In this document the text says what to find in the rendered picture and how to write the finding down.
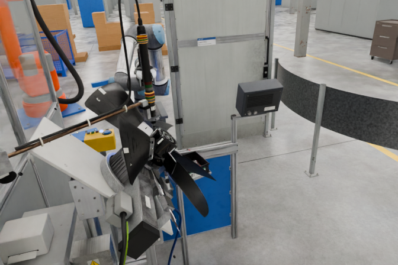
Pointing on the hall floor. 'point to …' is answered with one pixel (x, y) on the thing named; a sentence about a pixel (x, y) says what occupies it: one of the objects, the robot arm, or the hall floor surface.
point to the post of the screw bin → (182, 226)
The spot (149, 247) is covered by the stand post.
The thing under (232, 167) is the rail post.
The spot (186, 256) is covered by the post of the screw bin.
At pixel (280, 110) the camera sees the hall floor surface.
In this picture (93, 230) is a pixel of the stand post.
